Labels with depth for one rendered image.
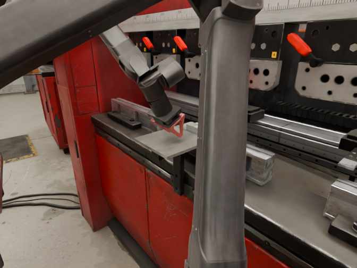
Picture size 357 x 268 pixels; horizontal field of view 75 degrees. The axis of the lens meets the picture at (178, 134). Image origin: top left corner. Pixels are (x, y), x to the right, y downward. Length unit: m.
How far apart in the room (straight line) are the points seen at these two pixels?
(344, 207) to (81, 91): 1.33
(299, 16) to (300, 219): 0.49
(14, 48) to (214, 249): 0.29
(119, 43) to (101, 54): 0.86
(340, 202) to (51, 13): 0.68
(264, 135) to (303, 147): 0.16
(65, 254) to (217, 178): 1.66
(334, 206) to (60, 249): 1.65
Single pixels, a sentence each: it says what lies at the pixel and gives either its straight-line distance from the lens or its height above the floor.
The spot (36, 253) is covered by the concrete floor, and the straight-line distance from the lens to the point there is 1.96.
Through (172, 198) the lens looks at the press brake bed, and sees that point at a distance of 0.96.
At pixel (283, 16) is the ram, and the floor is 1.35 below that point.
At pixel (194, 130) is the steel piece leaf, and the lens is 0.81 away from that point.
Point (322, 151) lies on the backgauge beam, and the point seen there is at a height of 0.94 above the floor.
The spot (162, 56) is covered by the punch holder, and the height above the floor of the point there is 1.24.
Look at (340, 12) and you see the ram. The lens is 0.62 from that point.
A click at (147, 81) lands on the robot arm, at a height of 1.20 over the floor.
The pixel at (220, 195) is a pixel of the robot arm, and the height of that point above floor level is 1.14.
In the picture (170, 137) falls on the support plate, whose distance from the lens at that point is 0.77.
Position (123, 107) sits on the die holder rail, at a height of 0.95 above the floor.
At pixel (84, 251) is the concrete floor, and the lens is 1.85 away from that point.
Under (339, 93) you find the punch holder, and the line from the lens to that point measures 0.61.
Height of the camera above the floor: 1.30
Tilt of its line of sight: 22 degrees down
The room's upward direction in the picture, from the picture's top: straight up
